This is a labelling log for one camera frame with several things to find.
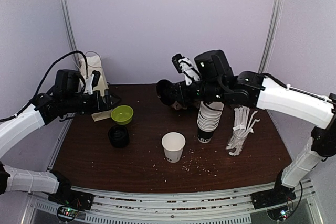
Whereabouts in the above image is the green plastic bowl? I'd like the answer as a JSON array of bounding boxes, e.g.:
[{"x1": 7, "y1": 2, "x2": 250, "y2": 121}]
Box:
[{"x1": 111, "y1": 105, "x2": 134, "y2": 125}]

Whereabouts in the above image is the white paper takeout bag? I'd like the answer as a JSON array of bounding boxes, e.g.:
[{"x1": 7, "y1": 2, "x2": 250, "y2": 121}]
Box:
[{"x1": 73, "y1": 51, "x2": 113, "y2": 123}]

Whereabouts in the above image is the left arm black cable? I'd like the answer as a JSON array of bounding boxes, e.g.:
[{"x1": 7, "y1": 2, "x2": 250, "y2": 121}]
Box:
[{"x1": 0, "y1": 50, "x2": 87, "y2": 122}]

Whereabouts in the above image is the stack of black cup lids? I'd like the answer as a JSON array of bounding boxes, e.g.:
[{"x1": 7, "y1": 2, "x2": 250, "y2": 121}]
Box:
[{"x1": 108, "y1": 125, "x2": 130, "y2": 148}]

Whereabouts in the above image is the glass of white wrapped straws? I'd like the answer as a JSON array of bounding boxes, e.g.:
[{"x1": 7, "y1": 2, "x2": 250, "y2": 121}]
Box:
[{"x1": 226, "y1": 106, "x2": 260, "y2": 156}]

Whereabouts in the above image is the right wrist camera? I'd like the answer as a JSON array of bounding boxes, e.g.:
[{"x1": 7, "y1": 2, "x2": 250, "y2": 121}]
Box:
[{"x1": 172, "y1": 54, "x2": 201, "y2": 86}]

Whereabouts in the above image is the black plastic cup lid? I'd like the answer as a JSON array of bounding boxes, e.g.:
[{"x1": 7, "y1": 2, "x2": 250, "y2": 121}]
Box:
[{"x1": 156, "y1": 79, "x2": 179, "y2": 106}]

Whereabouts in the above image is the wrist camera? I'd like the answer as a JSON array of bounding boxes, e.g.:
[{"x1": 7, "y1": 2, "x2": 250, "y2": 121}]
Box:
[
  {"x1": 172, "y1": 54, "x2": 201, "y2": 86},
  {"x1": 84, "y1": 70, "x2": 101, "y2": 95}
]

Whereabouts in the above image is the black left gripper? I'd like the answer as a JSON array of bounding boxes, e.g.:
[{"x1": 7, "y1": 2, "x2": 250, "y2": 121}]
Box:
[{"x1": 62, "y1": 88, "x2": 122, "y2": 115}]

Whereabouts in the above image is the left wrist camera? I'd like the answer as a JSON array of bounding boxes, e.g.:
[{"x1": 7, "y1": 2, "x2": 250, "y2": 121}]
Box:
[{"x1": 84, "y1": 70, "x2": 101, "y2": 95}]

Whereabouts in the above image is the single white paper cup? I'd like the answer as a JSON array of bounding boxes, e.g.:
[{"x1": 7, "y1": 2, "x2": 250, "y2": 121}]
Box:
[{"x1": 161, "y1": 132, "x2": 186, "y2": 163}]

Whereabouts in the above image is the stack of white paper cups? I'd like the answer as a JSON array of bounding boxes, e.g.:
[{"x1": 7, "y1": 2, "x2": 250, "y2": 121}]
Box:
[{"x1": 197, "y1": 102, "x2": 224, "y2": 143}]

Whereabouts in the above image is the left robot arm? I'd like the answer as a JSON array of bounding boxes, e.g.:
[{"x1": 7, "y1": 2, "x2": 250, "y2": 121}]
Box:
[{"x1": 1, "y1": 90, "x2": 121, "y2": 205}]

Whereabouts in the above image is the stack of cardboard cup carriers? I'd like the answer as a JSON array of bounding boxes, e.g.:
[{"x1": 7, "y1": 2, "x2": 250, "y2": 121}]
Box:
[{"x1": 169, "y1": 101, "x2": 200, "y2": 111}]

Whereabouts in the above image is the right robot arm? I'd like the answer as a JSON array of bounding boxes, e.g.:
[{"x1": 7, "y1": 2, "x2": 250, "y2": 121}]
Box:
[{"x1": 171, "y1": 71, "x2": 335, "y2": 204}]

